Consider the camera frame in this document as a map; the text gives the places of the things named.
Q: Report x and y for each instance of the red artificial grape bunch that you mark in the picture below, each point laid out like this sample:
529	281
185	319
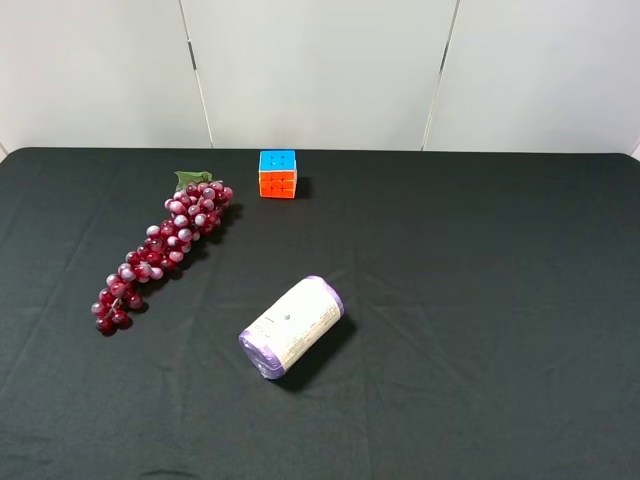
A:
195	210

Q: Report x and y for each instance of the orange and blue puzzle cube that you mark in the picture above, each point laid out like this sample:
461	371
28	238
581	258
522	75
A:
277	174

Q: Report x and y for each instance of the purple bag roll white label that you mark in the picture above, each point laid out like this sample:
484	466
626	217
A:
283	333

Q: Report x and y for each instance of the black tablecloth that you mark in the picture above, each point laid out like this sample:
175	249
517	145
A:
490	327

